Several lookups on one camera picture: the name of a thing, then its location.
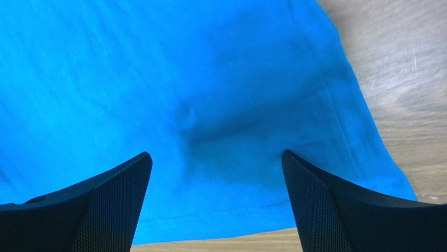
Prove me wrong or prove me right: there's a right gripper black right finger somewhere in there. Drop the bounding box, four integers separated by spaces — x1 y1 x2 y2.
282 151 446 251

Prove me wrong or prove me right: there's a blue t shirt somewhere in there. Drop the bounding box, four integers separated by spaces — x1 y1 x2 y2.
1 1 416 244

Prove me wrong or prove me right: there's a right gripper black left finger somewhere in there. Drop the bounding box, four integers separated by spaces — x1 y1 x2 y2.
1 152 153 252

